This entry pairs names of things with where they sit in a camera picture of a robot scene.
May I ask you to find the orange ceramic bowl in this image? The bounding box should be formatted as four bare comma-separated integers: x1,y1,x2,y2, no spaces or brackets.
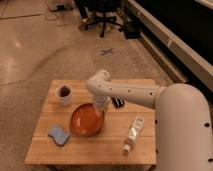
69,103,105,136

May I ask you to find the white plastic bottle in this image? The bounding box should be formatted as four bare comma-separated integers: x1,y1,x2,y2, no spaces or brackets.
123,116,144,155

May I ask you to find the blue sponge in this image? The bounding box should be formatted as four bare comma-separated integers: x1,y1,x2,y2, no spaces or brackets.
48,125,70,146

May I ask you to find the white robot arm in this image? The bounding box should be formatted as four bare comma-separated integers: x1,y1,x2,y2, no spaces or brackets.
86,70,213,171

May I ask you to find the wooden table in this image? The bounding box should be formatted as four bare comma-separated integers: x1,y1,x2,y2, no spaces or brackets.
25,80,156,166

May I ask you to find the black box on floor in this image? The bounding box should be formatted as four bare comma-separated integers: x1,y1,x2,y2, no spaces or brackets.
124,22,140,39

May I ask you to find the black office chair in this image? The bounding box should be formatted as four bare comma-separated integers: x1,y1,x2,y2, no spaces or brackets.
74,0,121,37

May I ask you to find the white cup with brown contents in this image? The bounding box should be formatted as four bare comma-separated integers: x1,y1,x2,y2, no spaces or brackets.
55,85,72,106

